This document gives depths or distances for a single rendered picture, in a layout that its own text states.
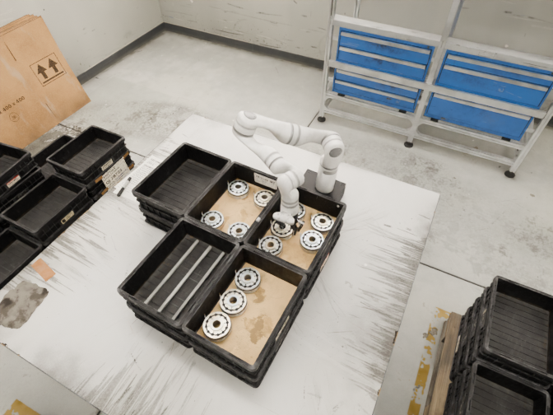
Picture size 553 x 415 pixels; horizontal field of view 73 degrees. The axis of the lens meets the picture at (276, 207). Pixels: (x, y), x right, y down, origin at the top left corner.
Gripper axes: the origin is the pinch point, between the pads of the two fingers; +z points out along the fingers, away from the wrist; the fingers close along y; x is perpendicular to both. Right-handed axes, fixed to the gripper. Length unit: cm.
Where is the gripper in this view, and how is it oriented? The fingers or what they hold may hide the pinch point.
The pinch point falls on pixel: (288, 230)
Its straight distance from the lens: 164.8
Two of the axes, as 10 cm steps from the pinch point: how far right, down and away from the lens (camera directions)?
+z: 0.1, 6.5, 7.6
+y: -9.1, -3.1, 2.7
